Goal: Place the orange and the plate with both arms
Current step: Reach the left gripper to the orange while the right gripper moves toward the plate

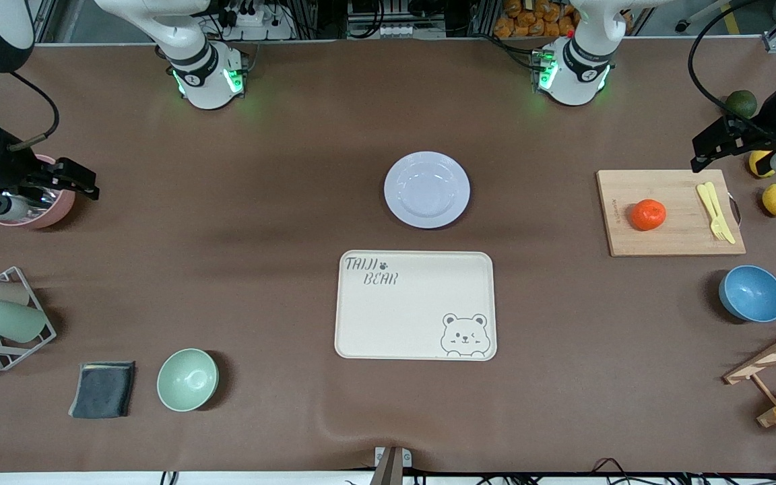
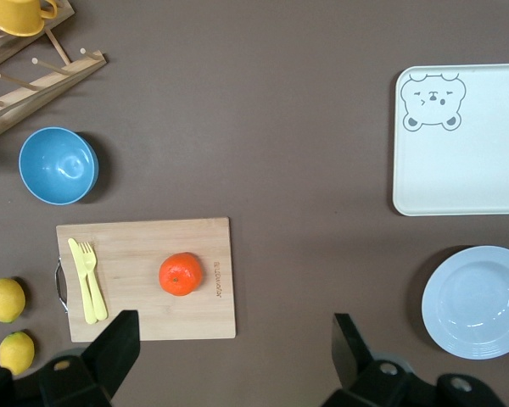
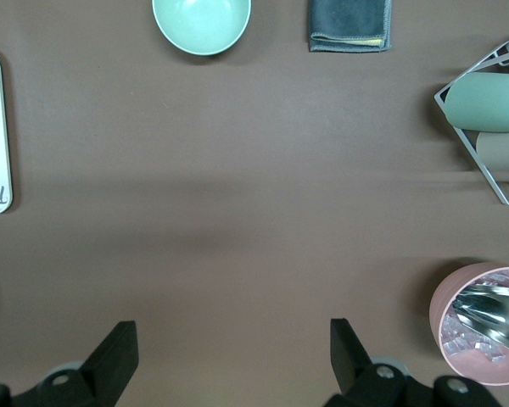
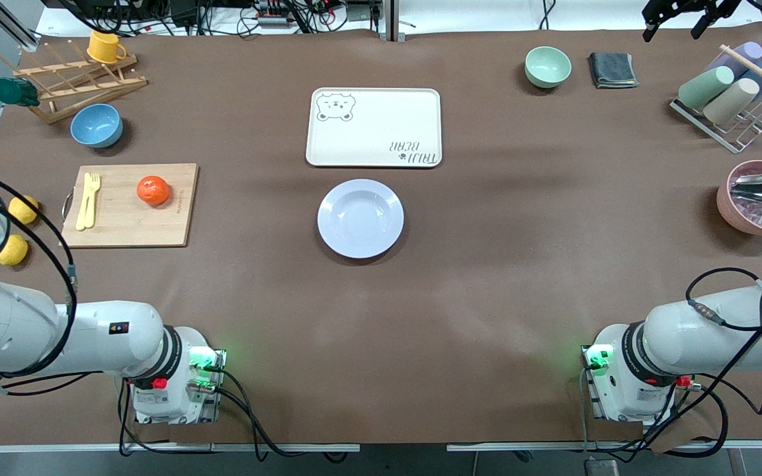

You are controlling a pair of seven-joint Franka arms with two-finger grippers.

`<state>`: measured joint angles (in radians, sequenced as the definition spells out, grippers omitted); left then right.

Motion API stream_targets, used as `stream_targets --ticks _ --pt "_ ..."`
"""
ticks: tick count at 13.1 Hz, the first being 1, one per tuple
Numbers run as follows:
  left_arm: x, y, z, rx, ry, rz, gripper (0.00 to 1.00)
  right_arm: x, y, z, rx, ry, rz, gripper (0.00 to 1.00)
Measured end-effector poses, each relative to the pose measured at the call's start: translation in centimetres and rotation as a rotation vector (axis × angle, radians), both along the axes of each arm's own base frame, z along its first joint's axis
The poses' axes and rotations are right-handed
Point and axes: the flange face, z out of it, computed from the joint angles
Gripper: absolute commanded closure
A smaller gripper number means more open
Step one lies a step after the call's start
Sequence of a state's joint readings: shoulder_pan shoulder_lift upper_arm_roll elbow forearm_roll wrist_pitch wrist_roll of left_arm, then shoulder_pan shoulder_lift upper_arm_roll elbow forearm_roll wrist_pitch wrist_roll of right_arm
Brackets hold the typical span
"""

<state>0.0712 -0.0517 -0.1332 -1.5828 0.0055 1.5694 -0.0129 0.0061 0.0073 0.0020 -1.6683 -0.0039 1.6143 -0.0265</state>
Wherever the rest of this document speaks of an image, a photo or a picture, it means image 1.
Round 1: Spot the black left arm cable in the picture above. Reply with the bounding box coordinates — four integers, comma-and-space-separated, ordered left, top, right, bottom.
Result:
688, 0, 776, 130

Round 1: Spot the mint green cup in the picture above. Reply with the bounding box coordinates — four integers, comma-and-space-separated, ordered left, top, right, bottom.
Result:
0, 299, 48, 344

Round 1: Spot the white power strip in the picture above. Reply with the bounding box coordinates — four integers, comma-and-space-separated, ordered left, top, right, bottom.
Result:
221, 0, 296, 41

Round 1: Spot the orange mandarin fruit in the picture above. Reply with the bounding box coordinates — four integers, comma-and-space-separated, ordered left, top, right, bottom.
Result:
629, 199, 668, 232

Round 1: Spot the yellow plastic fork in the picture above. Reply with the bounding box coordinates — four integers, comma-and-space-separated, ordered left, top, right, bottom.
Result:
697, 183, 730, 243

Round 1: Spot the light green bowl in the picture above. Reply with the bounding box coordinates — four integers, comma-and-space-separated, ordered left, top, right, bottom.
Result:
156, 348, 220, 412

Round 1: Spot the wooden cup stand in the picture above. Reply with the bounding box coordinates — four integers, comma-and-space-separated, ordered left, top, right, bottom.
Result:
723, 317, 776, 429

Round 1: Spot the blue bowl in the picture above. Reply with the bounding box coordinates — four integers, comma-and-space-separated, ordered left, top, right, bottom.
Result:
719, 265, 776, 323

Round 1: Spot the yellow plastic knife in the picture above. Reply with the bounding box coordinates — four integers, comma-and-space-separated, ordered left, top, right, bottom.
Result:
705, 182, 737, 245

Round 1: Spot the cream bear print tray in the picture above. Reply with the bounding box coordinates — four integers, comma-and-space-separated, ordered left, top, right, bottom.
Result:
334, 251, 498, 362

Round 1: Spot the dark green avocado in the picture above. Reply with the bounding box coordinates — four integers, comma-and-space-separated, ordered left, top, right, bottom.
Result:
725, 90, 758, 121

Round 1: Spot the white round plate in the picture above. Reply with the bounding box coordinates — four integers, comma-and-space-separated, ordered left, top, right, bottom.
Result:
384, 152, 471, 230

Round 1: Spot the grey wire cup rack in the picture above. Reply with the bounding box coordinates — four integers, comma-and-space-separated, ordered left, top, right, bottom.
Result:
0, 266, 58, 372

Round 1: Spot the dark grey folded cloth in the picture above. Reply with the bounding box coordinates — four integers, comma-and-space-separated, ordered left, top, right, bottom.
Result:
68, 361, 137, 420

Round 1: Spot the pile of orange fruits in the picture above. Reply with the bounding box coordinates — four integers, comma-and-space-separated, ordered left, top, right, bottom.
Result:
493, 0, 579, 39

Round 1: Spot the pink bowl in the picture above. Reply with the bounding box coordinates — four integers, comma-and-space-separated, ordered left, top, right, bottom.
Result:
0, 154, 77, 230

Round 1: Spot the metal table edge bracket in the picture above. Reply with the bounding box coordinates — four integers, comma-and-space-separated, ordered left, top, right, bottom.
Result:
369, 445, 413, 485

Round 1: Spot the wooden cutting board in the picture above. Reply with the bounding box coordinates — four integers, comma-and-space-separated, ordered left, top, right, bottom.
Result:
596, 169, 746, 257

